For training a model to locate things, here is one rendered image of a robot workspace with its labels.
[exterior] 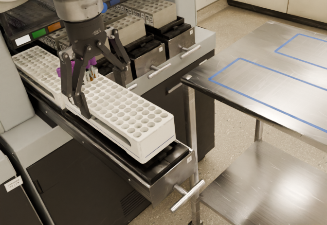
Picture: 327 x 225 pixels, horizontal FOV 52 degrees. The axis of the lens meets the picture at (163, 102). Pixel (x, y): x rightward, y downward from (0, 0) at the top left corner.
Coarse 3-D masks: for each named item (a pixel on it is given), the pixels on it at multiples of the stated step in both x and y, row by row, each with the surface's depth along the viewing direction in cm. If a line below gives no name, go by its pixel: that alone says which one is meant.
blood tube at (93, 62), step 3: (93, 57) 81; (90, 60) 81; (93, 60) 81; (90, 63) 82; (93, 63) 81; (96, 63) 82; (93, 66) 82; (96, 66) 82; (93, 69) 82; (96, 69) 83; (93, 72) 83; (96, 72) 83; (96, 75) 83
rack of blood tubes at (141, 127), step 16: (96, 80) 82; (64, 96) 82; (96, 96) 77; (112, 96) 76; (128, 96) 77; (80, 112) 79; (96, 112) 72; (112, 112) 73; (128, 112) 71; (144, 112) 72; (160, 112) 72; (96, 128) 77; (112, 128) 70; (128, 128) 67; (144, 128) 67; (160, 128) 67; (128, 144) 72; (144, 144) 65; (160, 144) 69; (144, 160) 67
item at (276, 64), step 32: (256, 32) 110; (288, 32) 108; (224, 64) 97; (256, 64) 95; (288, 64) 94; (320, 64) 92; (192, 96) 97; (224, 96) 85; (256, 96) 84; (288, 96) 83; (320, 96) 81; (192, 128) 104; (256, 128) 144; (288, 128) 74; (320, 128) 73; (256, 160) 137; (288, 160) 136; (224, 192) 127; (256, 192) 125; (288, 192) 124; (320, 192) 123; (192, 224) 137; (256, 224) 115; (288, 224) 114; (320, 224) 113
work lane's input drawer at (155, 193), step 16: (32, 96) 97; (48, 112) 93; (64, 112) 86; (64, 128) 89; (80, 128) 82; (96, 144) 78; (112, 144) 77; (176, 144) 74; (112, 160) 74; (128, 160) 71; (160, 160) 70; (176, 160) 71; (192, 160) 74; (128, 176) 71; (144, 176) 68; (160, 176) 69; (176, 176) 72; (144, 192) 69; (160, 192) 70; (192, 192) 71; (176, 208) 68
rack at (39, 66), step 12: (36, 48) 106; (24, 60) 102; (36, 60) 100; (48, 60) 99; (24, 72) 97; (36, 72) 95; (48, 72) 94; (36, 84) 99; (48, 84) 89; (60, 84) 90; (48, 96) 91; (60, 96) 86
